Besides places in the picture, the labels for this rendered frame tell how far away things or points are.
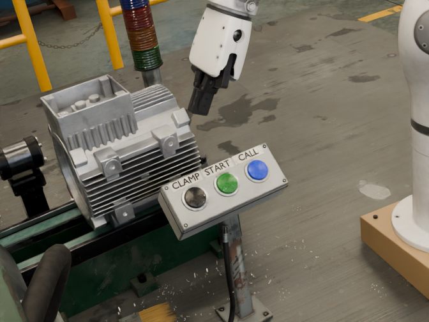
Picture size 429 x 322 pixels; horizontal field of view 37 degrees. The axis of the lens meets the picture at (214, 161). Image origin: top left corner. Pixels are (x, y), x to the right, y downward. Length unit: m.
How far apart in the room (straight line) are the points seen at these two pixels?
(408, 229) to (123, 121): 0.49
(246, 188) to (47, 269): 0.48
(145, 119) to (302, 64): 0.88
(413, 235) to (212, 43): 0.44
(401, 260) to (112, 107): 0.52
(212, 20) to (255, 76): 0.81
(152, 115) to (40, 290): 0.66
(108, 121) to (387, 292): 0.52
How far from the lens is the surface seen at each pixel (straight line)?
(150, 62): 1.39
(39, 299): 0.44
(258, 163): 0.91
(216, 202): 0.89
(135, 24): 1.36
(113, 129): 1.04
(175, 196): 0.88
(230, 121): 1.62
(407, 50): 0.91
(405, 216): 1.14
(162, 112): 1.08
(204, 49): 1.05
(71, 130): 1.02
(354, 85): 1.73
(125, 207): 1.05
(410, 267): 1.09
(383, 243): 1.13
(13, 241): 1.18
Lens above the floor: 1.56
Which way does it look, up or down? 31 degrees down
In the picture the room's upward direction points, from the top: 10 degrees counter-clockwise
